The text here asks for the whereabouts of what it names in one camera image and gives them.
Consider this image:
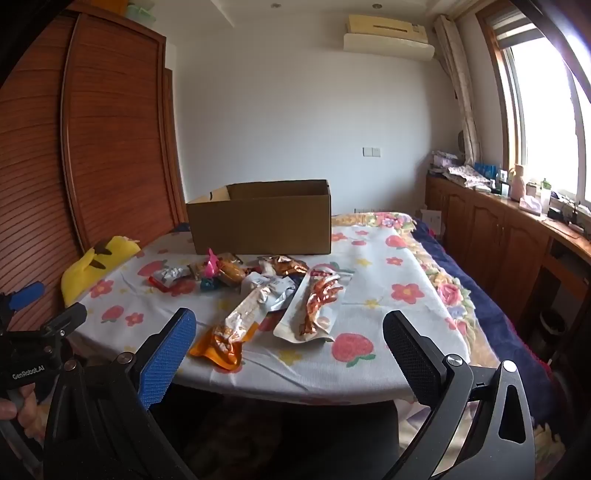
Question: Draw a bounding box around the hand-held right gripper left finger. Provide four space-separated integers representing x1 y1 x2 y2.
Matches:
44 307 199 480

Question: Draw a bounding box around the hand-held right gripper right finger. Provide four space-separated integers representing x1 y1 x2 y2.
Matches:
382 310 536 480

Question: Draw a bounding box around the brown cardboard box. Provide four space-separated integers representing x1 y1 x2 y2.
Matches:
185 179 333 256

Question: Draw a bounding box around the rose pattern blanket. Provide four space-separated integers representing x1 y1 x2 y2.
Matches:
332 212 502 370

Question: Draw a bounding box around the yellow plush toy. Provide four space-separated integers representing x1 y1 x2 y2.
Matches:
61 235 141 308

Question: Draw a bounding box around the wooden slatted wardrobe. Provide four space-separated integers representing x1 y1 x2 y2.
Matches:
0 9 188 333

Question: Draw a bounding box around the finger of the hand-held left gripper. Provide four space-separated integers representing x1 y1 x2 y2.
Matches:
41 302 88 342
7 282 46 312

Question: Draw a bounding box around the long orange snack packet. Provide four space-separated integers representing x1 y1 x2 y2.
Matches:
189 284 278 371

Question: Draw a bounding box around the red and silver snack packet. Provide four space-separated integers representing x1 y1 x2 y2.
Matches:
148 265 191 291

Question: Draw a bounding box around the clear packet of red strips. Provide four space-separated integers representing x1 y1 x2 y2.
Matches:
273 268 354 343

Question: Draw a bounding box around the black desktop device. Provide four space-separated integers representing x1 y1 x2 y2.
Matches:
547 200 583 227

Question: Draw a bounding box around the white paper bag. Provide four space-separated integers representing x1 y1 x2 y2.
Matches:
419 209 445 236

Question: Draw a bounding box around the patterned curtain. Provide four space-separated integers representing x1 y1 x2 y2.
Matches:
433 14 482 167

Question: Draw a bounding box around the wooden low cabinet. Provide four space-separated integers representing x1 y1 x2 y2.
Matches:
425 175 591 333

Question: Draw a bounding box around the stack of folded cloths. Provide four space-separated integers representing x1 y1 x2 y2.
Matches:
429 150 492 190

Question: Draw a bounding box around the white floral bedsheet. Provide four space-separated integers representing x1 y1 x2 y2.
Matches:
76 224 469 404

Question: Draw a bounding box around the wooden framed window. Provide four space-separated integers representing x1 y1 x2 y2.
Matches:
475 0 591 208

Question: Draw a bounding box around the wall air conditioner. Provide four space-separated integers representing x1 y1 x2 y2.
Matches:
342 14 436 61

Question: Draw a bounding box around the person's left hand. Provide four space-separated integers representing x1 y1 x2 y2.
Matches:
0 383 49 439

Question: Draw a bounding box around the dark blue blanket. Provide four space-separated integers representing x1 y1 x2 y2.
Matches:
411 217 557 416

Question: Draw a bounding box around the silver white snack packet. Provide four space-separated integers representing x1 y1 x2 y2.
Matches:
240 272 297 312

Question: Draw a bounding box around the green storage box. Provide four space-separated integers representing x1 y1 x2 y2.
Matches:
126 0 160 24

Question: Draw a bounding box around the clear bread packet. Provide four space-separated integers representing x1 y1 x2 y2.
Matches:
215 254 247 285

